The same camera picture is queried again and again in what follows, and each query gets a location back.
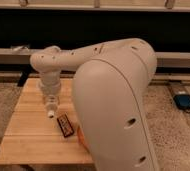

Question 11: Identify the white lotion bottle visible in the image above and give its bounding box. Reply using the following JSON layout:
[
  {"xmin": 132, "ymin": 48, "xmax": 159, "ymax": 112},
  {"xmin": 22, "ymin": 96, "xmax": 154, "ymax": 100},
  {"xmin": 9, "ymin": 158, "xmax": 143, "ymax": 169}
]
[{"xmin": 45, "ymin": 95, "xmax": 58, "ymax": 118}]

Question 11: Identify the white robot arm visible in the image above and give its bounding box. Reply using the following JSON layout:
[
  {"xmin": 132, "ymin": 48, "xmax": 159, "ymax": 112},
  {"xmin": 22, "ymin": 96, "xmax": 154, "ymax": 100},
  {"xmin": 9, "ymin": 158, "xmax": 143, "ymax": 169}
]
[{"xmin": 30, "ymin": 38, "xmax": 159, "ymax": 171}]

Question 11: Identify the dark chocolate bar wrapper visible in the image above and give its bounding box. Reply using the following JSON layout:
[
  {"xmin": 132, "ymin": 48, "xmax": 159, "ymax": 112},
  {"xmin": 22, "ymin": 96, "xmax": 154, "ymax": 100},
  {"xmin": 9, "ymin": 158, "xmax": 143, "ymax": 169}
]
[{"xmin": 57, "ymin": 114, "xmax": 74, "ymax": 138}]

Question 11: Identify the blue box on floor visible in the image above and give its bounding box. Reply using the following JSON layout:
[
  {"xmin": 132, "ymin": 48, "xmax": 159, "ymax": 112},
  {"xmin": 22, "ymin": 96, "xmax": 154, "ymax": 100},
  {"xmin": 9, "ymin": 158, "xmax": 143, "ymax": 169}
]
[{"xmin": 173, "ymin": 94, "xmax": 190, "ymax": 110}]

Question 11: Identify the orange bowl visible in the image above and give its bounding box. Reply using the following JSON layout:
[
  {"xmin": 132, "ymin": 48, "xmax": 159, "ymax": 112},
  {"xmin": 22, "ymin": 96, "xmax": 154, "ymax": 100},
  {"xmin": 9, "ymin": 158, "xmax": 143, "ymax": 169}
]
[{"xmin": 77, "ymin": 126, "xmax": 87, "ymax": 148}]

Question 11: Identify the wooden table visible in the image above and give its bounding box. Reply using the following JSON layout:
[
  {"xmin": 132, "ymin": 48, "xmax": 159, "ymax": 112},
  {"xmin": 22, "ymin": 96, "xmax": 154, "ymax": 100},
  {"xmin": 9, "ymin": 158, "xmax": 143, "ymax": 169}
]
[{"xmin": 0, "ymin": 78, "xmax": 93, "ymax": 164}]

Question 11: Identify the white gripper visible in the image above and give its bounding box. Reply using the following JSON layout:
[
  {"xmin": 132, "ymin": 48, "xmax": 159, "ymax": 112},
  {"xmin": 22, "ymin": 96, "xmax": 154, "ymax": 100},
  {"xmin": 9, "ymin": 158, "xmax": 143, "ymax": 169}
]
[{"xmin": 38, "ymin": 73, "xmax": 61, "ymax": 96}]

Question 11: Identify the wooden rail shelf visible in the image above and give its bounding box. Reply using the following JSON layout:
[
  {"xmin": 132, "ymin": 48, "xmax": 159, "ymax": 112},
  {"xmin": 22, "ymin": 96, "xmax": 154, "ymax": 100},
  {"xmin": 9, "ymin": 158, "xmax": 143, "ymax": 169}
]
[{"xmin": 0, "ymin": 48, "xmax": 190, "ymax": 68}]

